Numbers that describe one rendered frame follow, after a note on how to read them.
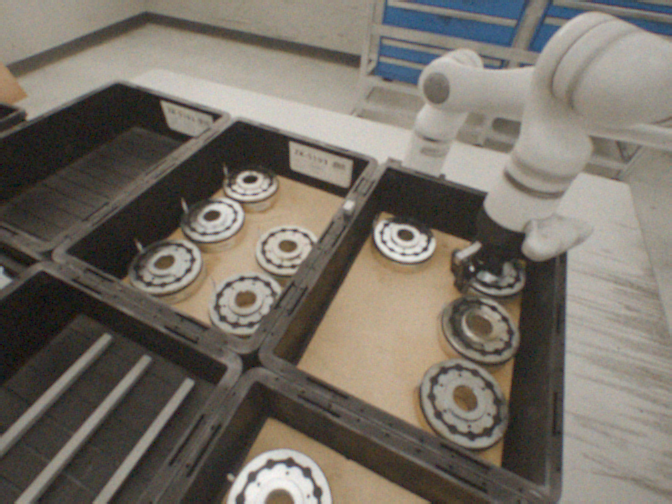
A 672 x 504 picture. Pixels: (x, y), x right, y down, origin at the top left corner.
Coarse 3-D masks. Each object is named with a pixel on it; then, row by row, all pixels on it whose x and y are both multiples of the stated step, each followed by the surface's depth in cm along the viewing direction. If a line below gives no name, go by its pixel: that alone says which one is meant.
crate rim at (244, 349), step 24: (240, 120) 67; (312, 144) 63; (168, 168) 56; (144, 192) 53; (360, 192) 55; (336, 216) 51; (72, 240) 45; (72, 264) 43; (312, 264) 45; (120, 288) 41; (288, 288) 43; (168, 312) 39; (216, 336) 38; (264, 336) 38
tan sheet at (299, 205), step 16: (288, 192) 69; (304, 192) 69; (320, 192) 70; (272, 208) 66; (288, 208) 66; (304, 208) 66; (320, 208) 66; (336, 208) 67; (256, 224) 63; (272, 224) 63; (288, 224) 63; (304, 224) 63; (320, 224) 64; (256, 240) 60; (208, 256) 58; (224, 256) 58; (240, 256) 58; (208, 272) 55; (224, 272) 56; (240, 272) 56; (208, 288) 54; (176, 304) 51; (192, 304) 52; (208, 320) 50
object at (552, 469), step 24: (384, 168) 59; (408, 168) 59; (480, 192) 56; (336, 240) 50; (312, 288) 43; (552, 288) 45; (288, 312) 40; (552, 312) 42; (552, 336) 40; (264, 360) 36; (552, 360) 38; (312, 384) 35; (552, 384) 36; (360, 408) 34; (552, 408) 35; (408, 432) 33; (552, 432) 34; (456, 456) 31; (552, 456) 32; (504, 480) 30; (552, 480) 31
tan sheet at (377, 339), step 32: (448, 256) 60; (352, 288) 55; (384, 288) 55; (416, 288) 55; (448, 288) 56; (352, 320) 51; (384, 320) 51; (416, 320) 52; (320, 352) 48; (352, 352) 48; (384, 352) 48; (416, 352) 48; (352, 384) 45; (384, 384) 45; (416, 416) 43
